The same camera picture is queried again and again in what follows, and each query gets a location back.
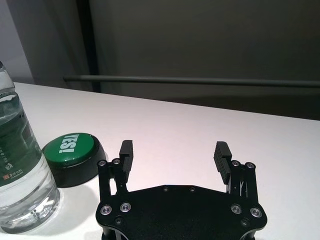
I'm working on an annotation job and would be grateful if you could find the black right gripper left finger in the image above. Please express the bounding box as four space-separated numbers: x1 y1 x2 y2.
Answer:
96 139 135 201

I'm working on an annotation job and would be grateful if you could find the dark vertical post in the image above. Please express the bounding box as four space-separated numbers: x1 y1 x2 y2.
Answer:
84 0 101 92

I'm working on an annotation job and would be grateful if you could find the green YES button black base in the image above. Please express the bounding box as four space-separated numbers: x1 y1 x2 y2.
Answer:
41 131 107 189

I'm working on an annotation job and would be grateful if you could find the clear water bottle green label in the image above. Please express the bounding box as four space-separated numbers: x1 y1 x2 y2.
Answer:
0 61 61 227

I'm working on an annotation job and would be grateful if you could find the thin grey horizontal rail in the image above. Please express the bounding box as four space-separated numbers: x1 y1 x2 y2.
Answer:
63 75 320 89

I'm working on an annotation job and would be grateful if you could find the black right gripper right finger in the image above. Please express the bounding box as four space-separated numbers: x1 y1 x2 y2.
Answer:
213 141 259 201

